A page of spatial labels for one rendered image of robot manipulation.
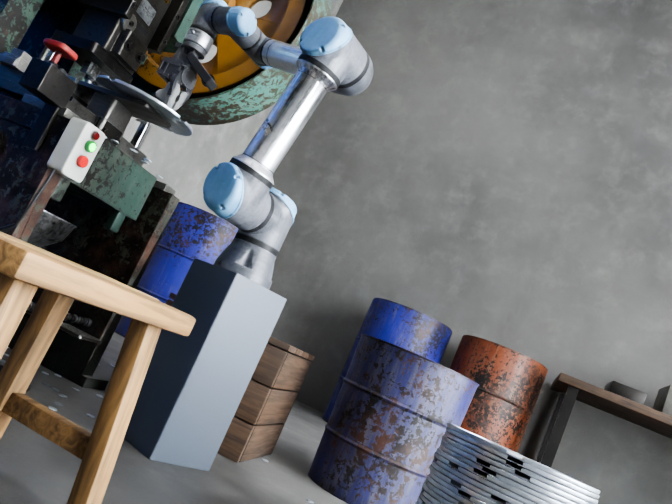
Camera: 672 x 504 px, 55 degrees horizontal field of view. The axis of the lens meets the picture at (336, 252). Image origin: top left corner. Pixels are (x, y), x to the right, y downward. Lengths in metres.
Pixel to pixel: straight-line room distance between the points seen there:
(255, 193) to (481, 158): 3.81
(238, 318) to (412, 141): 3.92
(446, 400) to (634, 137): 3.63
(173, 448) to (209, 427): 0.10
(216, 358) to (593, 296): 3.69
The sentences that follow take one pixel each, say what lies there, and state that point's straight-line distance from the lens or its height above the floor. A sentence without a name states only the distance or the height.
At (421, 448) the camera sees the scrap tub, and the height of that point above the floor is 0.23.
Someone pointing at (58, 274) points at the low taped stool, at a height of 0.32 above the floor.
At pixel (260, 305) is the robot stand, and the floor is 0.41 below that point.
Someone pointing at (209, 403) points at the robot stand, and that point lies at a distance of 1.55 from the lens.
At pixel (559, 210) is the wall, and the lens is 5.03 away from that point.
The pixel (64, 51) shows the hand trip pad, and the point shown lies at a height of 0.74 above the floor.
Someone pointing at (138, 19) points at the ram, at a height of 1.03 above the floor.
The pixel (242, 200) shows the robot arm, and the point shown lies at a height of 0.60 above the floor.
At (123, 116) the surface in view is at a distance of 1.95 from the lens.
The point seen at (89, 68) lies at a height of 0.84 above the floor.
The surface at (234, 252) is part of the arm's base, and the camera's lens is 1.57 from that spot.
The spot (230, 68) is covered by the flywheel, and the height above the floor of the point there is 1.13.
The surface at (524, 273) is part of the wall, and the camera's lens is 4.88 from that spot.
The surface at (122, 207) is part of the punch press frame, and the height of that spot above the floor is 0.51.
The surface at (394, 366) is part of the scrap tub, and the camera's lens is 1.98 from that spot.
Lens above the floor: 0.35
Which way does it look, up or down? 9 degrees up
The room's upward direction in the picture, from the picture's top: 24 degrees clockwise
